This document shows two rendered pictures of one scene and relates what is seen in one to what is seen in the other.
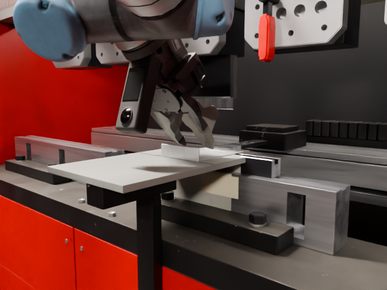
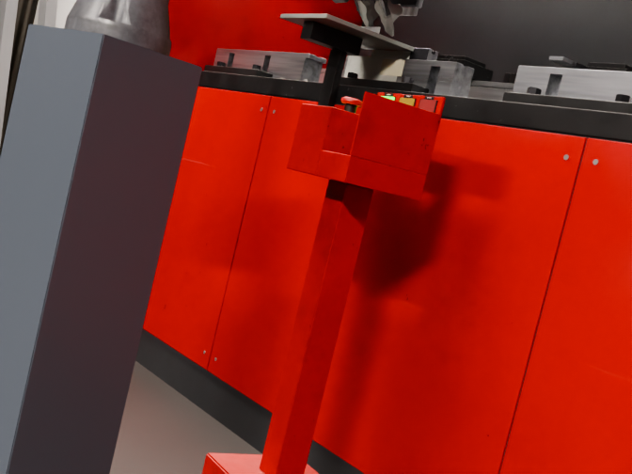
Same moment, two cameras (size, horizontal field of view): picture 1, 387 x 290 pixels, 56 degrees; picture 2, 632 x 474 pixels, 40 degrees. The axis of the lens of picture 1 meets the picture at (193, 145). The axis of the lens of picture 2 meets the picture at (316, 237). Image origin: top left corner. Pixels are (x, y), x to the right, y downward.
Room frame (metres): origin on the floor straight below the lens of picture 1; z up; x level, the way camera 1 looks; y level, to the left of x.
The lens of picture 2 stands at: (-1.43, -0.37, 0.66)
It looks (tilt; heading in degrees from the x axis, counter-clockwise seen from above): 4 degrees down; 11
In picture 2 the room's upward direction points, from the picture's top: 14 degrees clockwise
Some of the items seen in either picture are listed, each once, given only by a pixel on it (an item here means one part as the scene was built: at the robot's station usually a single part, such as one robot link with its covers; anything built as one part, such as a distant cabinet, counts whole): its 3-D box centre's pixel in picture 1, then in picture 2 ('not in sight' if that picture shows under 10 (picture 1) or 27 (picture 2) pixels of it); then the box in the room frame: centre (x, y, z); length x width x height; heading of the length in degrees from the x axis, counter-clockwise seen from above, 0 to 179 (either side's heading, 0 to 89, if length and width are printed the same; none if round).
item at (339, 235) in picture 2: not in sight; (315, 331); (0.10, -0.11, 0.39); 0.06 x 0.06 x 0.54; 43
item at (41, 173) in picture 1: (35, 170); (236, 73); (1.04, 0.46, 0.89); 0.30 x 0.05 x 0.03; 49
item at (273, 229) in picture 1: (207, 218); (376, 88); (0.62, -0.03, 0.89); 0.30 x 0.05 x 0.03; 49
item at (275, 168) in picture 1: (227, 160); (403, 55); (0.66, -0.06, 0.99); 0.20 x 0.03 x 0.03; 49
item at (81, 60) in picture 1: (80, 35); not in sight; (0.96, 0.29, 1.26); 0.15 x 0.09 x 0.17; 49
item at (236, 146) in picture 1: (255, 138); (441, 61); (0.80, -0.14, 1.01); 0.26 x 0.12 x 0.05; 139
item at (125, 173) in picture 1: (153, 164); (347, 32); (0.57, 0.06, 1.00); 0.26 x 0.18 x 0.01; 139
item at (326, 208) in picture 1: (234, 195); (402, 81); (0.65, -0.07, 0.92); 0.39 x 0.06 x 0.10; 49
